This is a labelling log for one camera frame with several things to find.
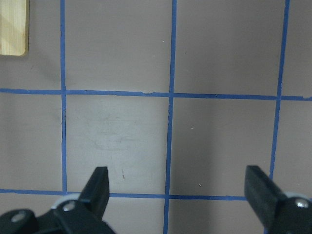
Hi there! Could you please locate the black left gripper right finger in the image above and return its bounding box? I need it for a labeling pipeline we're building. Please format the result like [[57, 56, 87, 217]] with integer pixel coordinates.
[[244, 165, 312, 234]]

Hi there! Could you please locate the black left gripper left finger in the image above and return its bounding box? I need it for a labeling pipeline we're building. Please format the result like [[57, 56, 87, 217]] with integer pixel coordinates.
[[0, 167, 114, 234]]

